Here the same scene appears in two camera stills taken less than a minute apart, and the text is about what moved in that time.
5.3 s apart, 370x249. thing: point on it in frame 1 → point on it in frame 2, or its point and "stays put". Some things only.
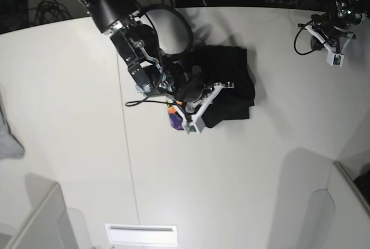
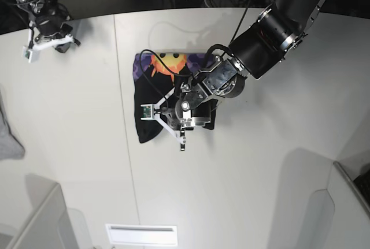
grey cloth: [10, 147] stays put
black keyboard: [362, 182] stays put
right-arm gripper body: [333, 31] → [184, 108]
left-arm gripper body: [190, 89] → [51, 30]
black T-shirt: [228, 103] → [158, 76]
